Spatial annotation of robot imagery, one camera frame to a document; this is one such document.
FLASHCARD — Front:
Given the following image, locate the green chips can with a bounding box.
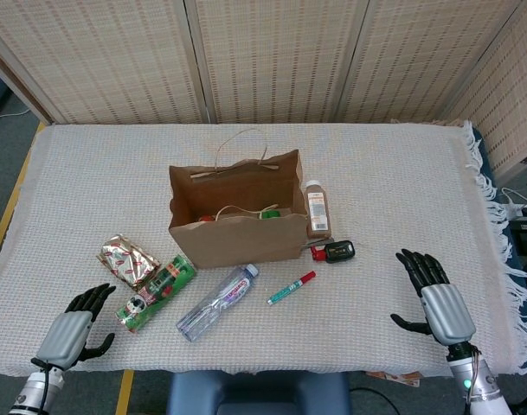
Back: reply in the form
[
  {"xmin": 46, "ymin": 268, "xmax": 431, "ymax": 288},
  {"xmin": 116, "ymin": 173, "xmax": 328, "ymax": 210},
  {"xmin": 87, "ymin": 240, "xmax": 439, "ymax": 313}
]
[{"xmin": 115, "ymin": 253, "xmax": 198, "ymax": 334}]

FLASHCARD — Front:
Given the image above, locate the black bottle with red cap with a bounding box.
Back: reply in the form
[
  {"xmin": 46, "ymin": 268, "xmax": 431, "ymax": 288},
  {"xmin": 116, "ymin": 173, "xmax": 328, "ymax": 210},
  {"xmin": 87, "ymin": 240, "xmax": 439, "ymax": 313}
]
[{"xmin": 310, "ymin": 241, "xmax": 357, "ymax": 264}]

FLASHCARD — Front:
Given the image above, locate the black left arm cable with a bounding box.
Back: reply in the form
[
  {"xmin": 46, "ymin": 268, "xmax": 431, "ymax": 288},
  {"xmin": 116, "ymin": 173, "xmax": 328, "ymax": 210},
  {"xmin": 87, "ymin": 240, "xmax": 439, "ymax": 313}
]
[{"xmin": 36, "ymin": 365, "xmax": 60, "ymax": 415}]

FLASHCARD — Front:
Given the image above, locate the clear plastic water bottle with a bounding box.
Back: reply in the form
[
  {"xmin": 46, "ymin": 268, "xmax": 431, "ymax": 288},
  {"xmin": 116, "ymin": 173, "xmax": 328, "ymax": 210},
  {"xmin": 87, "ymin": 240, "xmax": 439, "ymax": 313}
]
[{"xmin": 176, "ymin": 263, "xmax": 260, "ymax": 343}]

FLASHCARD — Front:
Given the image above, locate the left black grey robot hand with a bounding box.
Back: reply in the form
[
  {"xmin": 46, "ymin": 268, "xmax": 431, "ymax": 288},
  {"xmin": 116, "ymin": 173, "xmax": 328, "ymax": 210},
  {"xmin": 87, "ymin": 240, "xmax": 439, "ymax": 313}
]
[{"xmin": 31, "ymin": 283, "xmax": 117, "ymax": 371}]

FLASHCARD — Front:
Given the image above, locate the white power strip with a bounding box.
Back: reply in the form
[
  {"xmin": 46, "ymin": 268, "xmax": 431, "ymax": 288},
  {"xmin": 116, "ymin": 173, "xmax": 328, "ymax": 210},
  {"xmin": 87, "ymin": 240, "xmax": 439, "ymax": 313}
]
[{"xmin": 500, "ymin": 188, "xmax": 527, "ymax": 220}]

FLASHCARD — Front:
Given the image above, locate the brown paper bag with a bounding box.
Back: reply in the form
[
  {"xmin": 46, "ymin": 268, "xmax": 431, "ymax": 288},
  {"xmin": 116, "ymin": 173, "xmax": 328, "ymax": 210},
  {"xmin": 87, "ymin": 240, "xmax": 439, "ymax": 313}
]
[{"xmin": 167, "ymin": 128, "xmax": 310, "ymax": 270}]

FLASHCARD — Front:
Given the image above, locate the right black grey robot hand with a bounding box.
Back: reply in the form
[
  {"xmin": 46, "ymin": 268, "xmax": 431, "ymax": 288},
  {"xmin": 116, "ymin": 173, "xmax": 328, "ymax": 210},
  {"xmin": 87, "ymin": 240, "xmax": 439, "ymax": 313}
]
[{"xmin": 390, "ymin": 248, "xmax": 478, "ymax": 347}]

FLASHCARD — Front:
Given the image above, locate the white woven tablecloth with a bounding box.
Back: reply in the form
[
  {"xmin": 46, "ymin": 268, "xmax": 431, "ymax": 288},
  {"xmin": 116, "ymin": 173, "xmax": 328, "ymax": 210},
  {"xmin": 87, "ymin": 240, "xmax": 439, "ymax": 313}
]
[{"xmin": 0, "ymin": 119, "xmax": 527, "ymax": 380}]

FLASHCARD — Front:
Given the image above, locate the brown labelled juice bottle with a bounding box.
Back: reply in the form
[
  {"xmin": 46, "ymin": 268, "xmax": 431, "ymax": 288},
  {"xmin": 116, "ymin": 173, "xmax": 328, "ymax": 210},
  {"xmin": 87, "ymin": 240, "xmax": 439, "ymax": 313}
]
[{"xmin": 305, "ymin": 180, "xmax": 335, "ymax": 239}]

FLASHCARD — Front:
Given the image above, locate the orange printed paper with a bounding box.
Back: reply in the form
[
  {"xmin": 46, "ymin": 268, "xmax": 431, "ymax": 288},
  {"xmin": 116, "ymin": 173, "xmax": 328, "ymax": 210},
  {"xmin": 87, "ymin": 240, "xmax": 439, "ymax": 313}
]
[{"xmin": 364, "ymin": 370, "xmax": 421, "ymax": 389}]

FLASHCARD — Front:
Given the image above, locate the silver red foil packet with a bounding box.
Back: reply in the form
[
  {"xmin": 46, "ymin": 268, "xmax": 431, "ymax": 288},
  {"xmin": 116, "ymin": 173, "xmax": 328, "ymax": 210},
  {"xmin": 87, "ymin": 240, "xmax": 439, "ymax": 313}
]
[{"xmin": 96, "ymin": 233, "xmax": 163, "ymax": 289}]

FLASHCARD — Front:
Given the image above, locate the blue chair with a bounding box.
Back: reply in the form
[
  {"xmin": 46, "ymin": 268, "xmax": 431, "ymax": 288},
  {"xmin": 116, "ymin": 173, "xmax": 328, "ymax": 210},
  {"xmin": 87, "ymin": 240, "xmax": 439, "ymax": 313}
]
[{"xmin": 166, "ymin": 370, "xmax": 353, "ymax": 415}]

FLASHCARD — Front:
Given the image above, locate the red capped marker pen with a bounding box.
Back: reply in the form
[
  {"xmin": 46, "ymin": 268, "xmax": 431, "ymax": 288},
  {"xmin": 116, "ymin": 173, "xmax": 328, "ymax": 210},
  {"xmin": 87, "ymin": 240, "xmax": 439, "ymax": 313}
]
[{"xmin": 267, "ymin": 270, "xmax": 318, "ymax": 305}]

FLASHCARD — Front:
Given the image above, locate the woven folding screen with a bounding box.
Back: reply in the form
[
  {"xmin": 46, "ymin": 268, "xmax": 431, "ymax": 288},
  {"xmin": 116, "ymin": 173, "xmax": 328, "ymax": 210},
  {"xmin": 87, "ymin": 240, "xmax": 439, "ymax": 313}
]
[{"xmin": 0, "ymin": 0, "xmax": 527, "ymax": 178}]

